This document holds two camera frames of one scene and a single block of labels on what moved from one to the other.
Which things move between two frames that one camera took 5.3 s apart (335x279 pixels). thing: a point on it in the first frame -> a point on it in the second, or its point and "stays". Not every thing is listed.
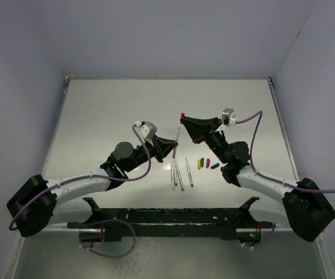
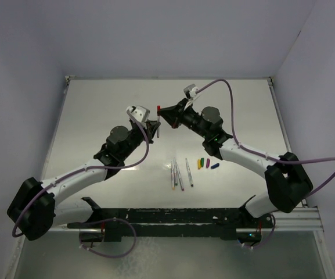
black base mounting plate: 116,222 stays
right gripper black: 198,128 -> 171,117
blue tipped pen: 189,172 stays
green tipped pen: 175,171 stays
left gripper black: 161,147 -> 151,127
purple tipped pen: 180,177 stays
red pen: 176,141 -> 158,129
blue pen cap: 215,165 stays
